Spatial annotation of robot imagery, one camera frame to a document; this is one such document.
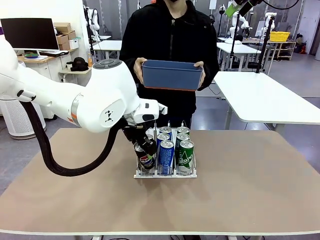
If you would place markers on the brown cardboard box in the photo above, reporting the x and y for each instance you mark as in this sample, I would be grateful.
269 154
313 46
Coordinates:
64 46
62 38
62 27

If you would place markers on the green plate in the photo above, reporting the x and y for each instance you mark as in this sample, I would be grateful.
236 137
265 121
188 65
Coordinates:
31 55

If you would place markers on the person's left forearm black sleeve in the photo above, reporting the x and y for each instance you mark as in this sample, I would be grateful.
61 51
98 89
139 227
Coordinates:
211 72

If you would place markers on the large white table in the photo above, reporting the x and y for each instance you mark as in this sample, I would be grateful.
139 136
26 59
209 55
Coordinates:
262 100

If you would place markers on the white desk with cabinet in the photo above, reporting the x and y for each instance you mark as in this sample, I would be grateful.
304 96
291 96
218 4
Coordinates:
50 67

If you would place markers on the small white box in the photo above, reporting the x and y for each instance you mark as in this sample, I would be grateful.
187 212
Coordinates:
74 43

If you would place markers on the white background table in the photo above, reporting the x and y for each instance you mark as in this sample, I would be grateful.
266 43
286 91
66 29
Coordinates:
242 48
107 46

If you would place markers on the person's right hand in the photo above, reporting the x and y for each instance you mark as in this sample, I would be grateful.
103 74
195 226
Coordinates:
138 71

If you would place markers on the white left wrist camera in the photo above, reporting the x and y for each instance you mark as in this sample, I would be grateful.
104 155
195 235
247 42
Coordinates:
162 108

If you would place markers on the white air purifier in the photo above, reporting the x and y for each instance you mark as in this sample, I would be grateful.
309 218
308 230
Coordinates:
15 120

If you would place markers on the black computer monitor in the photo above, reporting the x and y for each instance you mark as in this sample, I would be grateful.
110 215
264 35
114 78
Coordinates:
30 32

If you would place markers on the orange drink bottle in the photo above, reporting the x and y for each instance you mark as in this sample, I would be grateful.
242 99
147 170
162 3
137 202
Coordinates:
90 61

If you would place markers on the wooden shelf rack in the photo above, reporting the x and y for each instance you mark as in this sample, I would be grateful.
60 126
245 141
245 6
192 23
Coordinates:
285 46

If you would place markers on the yellow plastic crate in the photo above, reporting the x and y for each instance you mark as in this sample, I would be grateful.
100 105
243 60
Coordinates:
280 36

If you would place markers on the white clear can dispenser rack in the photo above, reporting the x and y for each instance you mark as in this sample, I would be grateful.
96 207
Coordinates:
165 176

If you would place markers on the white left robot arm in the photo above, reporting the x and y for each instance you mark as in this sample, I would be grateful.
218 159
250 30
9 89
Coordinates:
100 90

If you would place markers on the small wooden side table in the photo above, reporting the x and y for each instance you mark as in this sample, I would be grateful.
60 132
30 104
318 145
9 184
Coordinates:
75 71

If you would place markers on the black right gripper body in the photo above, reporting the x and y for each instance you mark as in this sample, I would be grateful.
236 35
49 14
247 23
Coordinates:
247 2

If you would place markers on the black Pepsi can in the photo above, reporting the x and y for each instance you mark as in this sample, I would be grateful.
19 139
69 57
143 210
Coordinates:
150 136
143 162

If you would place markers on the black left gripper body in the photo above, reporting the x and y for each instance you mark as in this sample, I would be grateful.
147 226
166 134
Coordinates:
135 131

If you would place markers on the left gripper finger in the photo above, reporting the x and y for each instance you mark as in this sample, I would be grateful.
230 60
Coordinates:
150 147
132 143

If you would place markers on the person in black jacket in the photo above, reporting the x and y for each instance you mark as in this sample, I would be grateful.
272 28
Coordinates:
170 37

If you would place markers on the person's left hand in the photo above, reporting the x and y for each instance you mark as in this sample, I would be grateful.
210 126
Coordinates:
203 73

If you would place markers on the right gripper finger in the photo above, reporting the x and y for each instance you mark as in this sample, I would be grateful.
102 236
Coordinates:
231 10
246 10

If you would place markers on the black tripod pole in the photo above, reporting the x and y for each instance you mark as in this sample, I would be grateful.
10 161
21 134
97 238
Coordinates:
234 42
265 43

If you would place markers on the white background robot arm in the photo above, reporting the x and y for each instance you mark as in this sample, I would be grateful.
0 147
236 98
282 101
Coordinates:
270 20
94 22
237 22

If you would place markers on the black cap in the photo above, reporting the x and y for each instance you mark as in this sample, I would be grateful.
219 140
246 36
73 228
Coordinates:
78 63

